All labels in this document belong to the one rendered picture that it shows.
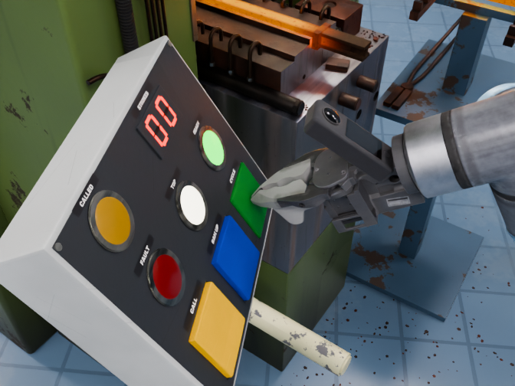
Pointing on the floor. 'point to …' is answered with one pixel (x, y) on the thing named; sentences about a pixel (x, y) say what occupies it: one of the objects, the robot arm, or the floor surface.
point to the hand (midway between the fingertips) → (257, 193)
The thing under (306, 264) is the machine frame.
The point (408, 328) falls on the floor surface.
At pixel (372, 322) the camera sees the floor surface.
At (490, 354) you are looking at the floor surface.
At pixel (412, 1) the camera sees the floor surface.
